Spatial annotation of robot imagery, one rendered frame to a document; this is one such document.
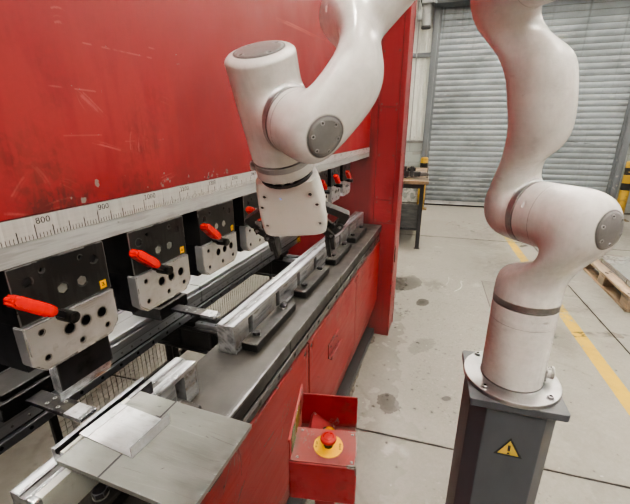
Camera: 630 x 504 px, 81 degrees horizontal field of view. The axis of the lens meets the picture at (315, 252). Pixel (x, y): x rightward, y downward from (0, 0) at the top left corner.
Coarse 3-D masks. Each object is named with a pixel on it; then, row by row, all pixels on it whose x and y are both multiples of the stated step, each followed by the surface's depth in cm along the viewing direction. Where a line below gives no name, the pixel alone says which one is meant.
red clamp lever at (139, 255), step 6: (132, 252) 64; (138, 252) 64; (144, 252) 65; (132, 258) 65; (138, 258) 64; (144, 258) 65; (150, 258) 66; (156, 258) 68; (144, 264) 67; (150, 264) 67; (156, 264) 68; (156, 270) 71; (162, 270) 71; (168, 270) 71
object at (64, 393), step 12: (108, 336) 68; (96, 348) 66; (108, 348) 69; (72, 360) 62; (84, 360) 64; (96, 360) 66; (108, 360) 69; (60, 372) 60; (72, 372) 62; (84, 372) 64; (96, 372) 68; (60, 384) 60; (72, 384) 62; (84, 384) 66; (60, 396) 62
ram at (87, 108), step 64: (0, 0) 45; (64, 0) 52; (128, 0) 61; (192, 0) 75; (256, 0) 97; (320, 0) 139; (0, 64) 45; (64, 64) 52; (128, 64) 62; (192, 64) 77; (320, 64) 146; (0, 128) 46; (64, 128) 53; (128, 128) 64; (192, 128) 79; (0, 192) 47; (64, 192) 55; (128, 192) 65; (0, 256) 48
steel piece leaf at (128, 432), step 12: (132, 408) 71; (120, 420) 68; (132, 420) 68; (144, 420) 68; (156, 420) 68; (168, 420) 67; (96, 432) 66; (108, 432) 66; (120, 432) 66; (132, 432) 66; (144, 432) 66; (156, 432) 65; (108, 444) 63; (120, 444) 63; (132, 444) 63; (144, 444) 63; (132, 456) 61
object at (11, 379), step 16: (0, 384) 73; (16, 384) 73; (32, 384) 75; (48, 384) 77; (0, 400) 70; (16, 400) 72; (32, 400) 73; (48, 400) 73; (64, 400) 73; (0, 416) 69; (64, 416) 70; (80, 416) 69
